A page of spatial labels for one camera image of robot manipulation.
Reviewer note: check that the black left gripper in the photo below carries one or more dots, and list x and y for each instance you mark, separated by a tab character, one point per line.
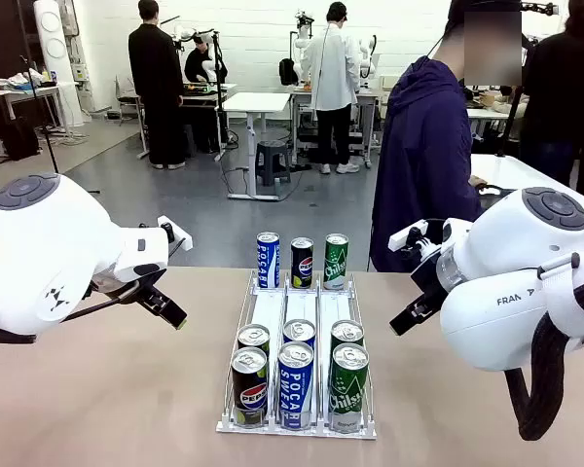
121	287

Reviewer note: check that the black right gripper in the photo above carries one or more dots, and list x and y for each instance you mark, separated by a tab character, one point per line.
430	282

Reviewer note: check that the green Chilsung cider can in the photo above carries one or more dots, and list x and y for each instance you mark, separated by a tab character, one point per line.
336	265
349	389
346	331

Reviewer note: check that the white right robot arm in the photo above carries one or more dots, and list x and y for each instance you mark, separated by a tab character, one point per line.
491	311

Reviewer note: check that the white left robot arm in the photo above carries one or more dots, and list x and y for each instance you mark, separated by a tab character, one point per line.
53	243

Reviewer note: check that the person's right forearm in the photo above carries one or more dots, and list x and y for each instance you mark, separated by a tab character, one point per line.
455	168

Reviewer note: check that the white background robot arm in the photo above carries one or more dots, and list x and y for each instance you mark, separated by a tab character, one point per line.
304	31

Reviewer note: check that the person in purple jacket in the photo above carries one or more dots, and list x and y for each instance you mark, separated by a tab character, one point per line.
418	170

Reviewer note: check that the dark-haired person at bench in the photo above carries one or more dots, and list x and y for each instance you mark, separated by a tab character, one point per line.
202	63

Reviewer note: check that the person in white shirt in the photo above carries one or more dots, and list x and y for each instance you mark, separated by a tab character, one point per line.
328	73

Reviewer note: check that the person in black clothes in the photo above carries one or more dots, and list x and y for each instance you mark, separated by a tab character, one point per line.
559	97

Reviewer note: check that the person's right hand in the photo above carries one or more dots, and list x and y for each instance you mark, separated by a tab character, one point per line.
477	182

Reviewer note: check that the black Pepsi can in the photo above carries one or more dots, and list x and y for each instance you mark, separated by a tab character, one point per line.
249	389
302	265
253	334

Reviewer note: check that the blue Pocari Sweat can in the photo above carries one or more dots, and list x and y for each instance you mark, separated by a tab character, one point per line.
299	330
267	260
296	389

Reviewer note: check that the white can dispenser rack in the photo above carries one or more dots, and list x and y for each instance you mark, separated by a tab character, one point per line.
302	306

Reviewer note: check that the large white table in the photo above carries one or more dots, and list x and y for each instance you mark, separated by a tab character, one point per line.
506	170

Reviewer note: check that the dark plastic stool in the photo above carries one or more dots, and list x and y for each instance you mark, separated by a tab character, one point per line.
272	160

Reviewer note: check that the black microphone stand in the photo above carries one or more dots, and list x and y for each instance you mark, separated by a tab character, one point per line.
48	146

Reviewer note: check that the black tripod pole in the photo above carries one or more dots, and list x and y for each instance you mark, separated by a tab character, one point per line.
511	121

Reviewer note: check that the standing man in black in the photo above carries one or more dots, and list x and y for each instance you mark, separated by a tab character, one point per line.
156	87

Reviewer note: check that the black bag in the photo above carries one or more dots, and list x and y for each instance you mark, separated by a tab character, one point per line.
22	138

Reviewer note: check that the white workbench table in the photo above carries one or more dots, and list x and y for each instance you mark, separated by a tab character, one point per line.
365	95

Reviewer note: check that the small white standing desk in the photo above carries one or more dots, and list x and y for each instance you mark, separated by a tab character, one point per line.
258	101

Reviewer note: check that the cluttered white desk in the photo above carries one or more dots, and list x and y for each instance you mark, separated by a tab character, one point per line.
24	90

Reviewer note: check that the black backpack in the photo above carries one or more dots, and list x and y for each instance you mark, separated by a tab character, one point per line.
288	72

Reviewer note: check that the white tower air conditioner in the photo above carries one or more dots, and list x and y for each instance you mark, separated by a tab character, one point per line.
53	48

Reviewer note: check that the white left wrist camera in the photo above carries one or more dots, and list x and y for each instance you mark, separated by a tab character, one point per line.
177	236

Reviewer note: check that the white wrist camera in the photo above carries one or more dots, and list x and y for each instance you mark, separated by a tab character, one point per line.
177	236
406	236

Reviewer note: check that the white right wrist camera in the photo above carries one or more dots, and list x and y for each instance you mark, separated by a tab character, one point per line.
406	236

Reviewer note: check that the black camera tripod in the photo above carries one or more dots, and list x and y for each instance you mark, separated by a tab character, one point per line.
220	87

